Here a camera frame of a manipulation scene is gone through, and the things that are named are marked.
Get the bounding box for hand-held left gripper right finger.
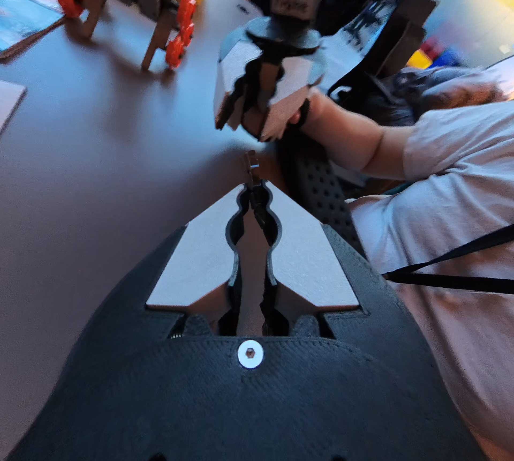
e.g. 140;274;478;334
261;181;360;322

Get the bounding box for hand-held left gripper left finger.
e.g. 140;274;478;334
145;184;247;315

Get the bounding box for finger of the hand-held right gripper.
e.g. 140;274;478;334
259;56;327;143
213;40;263;131

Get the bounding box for black toy track chain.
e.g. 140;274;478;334
242;149;270;230

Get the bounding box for person's right forearm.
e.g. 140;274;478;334
299;89;418;180

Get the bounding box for grey desk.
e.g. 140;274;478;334
0;0;290;453

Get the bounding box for person's right hand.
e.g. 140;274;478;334
289;99;312;127

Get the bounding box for black perforated panel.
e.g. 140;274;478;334
277;136;366;257

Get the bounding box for black office chair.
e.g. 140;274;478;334
327;0;438;108

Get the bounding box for closed blue booklet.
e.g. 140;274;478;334
0;0;67;59

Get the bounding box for open instruction booklet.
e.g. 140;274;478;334
0;79;27;134

